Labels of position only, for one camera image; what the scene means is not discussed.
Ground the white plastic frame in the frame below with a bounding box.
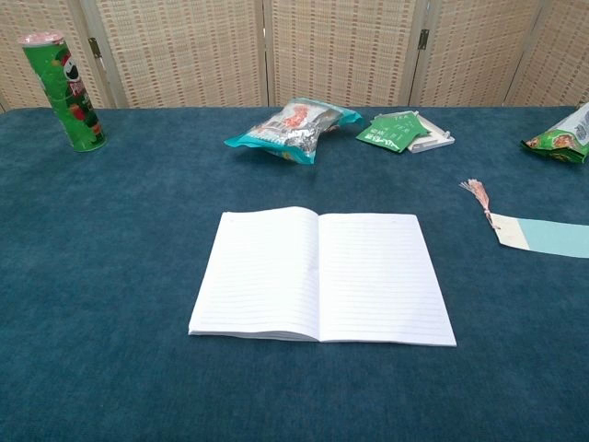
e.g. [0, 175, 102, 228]
[407, 109, 456, 155]

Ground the woven bamboo folding screen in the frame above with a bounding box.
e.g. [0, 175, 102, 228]
[0, 0, 589, 111]

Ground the green paper packet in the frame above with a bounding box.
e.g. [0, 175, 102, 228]
[355, 112, 433, 154]

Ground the dark teal table cloth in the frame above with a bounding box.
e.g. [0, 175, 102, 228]
[0, 106, 589, 442]

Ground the teal silver snack bag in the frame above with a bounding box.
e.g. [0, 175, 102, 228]
[224, 97, 366, 166]

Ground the white notebook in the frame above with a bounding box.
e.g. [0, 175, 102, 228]
[188, 205, 458, 348]

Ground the green Pringles can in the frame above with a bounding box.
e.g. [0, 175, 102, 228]
[17, 30, 108, 154]

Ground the teal cream bookmark pink tassel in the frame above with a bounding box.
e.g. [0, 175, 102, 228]
[458, 178, 589, 260]

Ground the green noodle snack bag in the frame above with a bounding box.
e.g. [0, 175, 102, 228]
[520, 101, 589, 165]

